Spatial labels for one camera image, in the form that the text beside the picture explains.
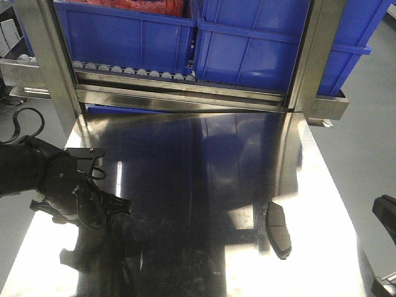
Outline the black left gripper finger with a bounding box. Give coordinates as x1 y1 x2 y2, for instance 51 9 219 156
101 192 149 247
59 227 118 272

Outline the large blue bin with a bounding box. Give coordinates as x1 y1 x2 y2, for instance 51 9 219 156
193 1 390 96
54 0 199 78

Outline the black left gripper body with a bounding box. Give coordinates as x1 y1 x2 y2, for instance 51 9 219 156
30 148 106 231

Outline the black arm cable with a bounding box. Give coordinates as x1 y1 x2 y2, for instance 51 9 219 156
0 106 46 145

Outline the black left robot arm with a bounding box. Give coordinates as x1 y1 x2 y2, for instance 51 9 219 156
1 136 145 272

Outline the large blue bin left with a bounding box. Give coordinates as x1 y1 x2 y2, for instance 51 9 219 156
54 0 199 78

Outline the stainless steel rack frame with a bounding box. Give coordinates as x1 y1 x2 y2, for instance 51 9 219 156
1 1 376 296

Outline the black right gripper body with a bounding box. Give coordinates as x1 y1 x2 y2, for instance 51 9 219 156
370 194 396 297

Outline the large blue bin right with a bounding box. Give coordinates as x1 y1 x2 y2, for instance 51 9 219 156
193 1 390 96

